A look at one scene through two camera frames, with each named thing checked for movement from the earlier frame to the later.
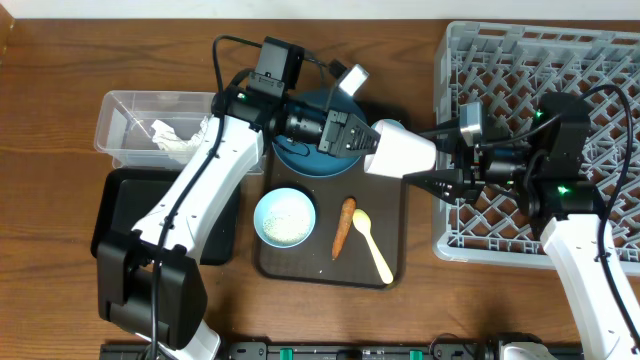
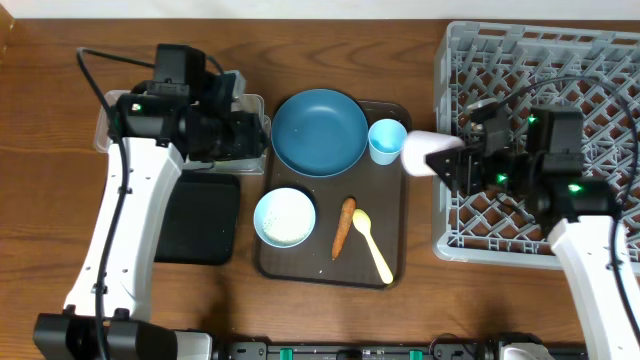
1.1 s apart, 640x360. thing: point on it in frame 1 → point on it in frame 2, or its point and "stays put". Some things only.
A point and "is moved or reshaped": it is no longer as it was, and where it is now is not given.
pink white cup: (400, 151) is moved or reshaped
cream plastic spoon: (362, 221) stays put
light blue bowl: (284, 217) stays put
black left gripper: (345, 148) → (246, 140)
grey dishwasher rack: (507, 68) stays put
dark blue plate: (306, 159) stays put
